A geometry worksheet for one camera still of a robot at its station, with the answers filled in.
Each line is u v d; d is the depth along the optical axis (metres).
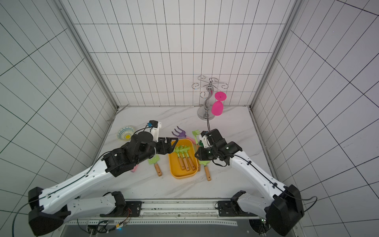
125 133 1.03
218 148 0.58
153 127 0.59
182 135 1.02
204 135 0.72
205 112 1.14
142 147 0.49
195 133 0.80
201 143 0.78
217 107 0.97
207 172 0.85
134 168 0.50
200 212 0.73
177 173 0.85
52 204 0.39
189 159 0.89
